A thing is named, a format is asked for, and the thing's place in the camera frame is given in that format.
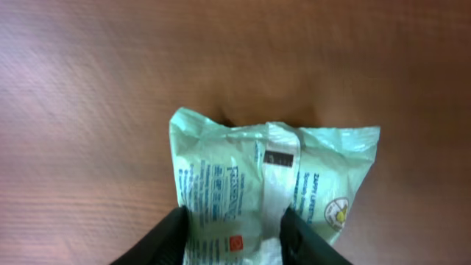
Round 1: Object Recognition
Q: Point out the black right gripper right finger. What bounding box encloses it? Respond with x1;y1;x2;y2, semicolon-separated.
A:
280;208;352;265

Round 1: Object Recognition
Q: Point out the teal tissue packet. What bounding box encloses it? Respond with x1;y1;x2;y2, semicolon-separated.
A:
169;108;380;264

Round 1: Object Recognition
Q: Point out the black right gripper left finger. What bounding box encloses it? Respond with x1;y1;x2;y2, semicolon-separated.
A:
110;206;188;265

